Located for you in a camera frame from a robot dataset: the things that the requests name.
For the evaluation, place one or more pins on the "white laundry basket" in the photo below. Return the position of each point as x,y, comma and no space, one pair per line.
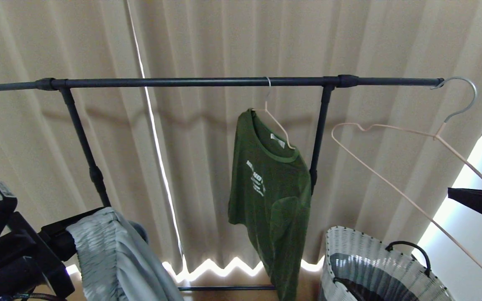
375,259

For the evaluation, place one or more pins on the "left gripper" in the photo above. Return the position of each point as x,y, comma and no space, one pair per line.
15,271

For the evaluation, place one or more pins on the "pale grey garment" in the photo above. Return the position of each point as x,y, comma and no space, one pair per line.
119,259

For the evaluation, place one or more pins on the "green printed shirt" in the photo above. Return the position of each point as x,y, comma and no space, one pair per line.
274,200

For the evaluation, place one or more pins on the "black clothes rack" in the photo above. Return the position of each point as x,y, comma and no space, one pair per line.
203,82

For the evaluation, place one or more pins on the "pink clothes hanger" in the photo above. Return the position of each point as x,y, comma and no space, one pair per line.
391,129
280,128

